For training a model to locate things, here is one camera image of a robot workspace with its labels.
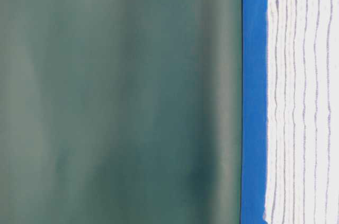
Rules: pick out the green backdrop sheet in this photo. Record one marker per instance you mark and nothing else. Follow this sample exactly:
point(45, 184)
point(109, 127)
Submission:
point(121, 111)

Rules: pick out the white blue striped towel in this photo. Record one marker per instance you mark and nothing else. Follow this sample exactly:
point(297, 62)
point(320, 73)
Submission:
point(302, 112)

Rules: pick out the blue table cloth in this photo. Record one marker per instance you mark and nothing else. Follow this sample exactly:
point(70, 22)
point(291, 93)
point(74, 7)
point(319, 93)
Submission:
point(253, 175)

